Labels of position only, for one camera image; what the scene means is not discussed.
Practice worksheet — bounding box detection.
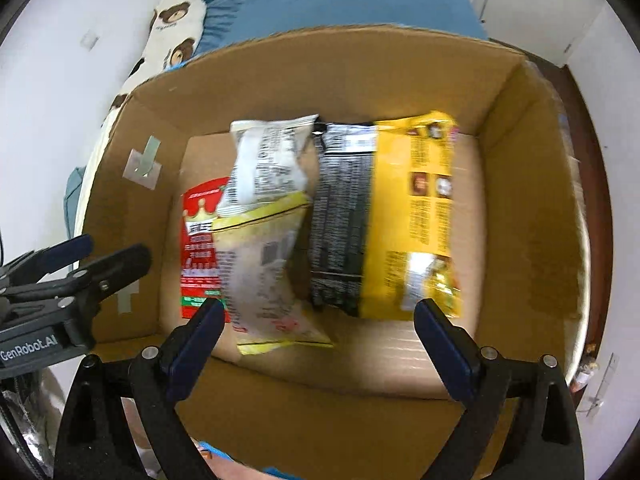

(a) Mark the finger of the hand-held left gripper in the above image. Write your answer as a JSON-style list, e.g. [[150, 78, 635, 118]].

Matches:
[[60, 243, 153, 311], [0, 233, 95, 297]]

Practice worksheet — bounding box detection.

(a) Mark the silver foil bag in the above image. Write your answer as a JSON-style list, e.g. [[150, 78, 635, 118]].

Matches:
[[0, 370, 66, 480]]

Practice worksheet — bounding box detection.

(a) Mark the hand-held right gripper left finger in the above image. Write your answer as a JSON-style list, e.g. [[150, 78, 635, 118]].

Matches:
[[52, 299, 227, 480]]

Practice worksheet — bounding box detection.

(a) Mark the white yellow-edged snack packet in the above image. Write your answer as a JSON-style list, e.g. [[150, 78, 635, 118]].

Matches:
[[210, 192, 335, 356]]

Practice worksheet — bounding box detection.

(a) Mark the blue bedsheet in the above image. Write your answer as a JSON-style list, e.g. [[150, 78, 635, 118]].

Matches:
[[192, 0, 488, 56]]

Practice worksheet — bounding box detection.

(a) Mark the red snack packet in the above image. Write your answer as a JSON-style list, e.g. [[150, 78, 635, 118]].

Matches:
[[180, 177, 236, 323]]

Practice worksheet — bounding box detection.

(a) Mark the teal cloth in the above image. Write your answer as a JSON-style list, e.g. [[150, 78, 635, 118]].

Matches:
[[64, 167, 101, 241]]

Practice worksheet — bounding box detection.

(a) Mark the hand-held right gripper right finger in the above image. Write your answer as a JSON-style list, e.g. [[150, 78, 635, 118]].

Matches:
[[413, 298, 586, 480]]

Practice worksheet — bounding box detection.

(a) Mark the bear print white sheet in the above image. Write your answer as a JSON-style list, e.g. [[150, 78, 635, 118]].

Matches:
[[100, 0, 208, 161]]

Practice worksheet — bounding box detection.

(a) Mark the white wall plate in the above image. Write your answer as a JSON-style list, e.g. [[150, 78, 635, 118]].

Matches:
[[575, 352, 621, 418]]

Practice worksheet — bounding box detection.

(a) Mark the cardboard box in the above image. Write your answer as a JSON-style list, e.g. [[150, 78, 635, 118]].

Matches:
[[80, 24, 591, 480]]

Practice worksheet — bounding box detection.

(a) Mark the black and yellow snack packet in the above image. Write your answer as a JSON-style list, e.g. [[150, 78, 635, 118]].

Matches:
[[306, 111, 463, 320]]

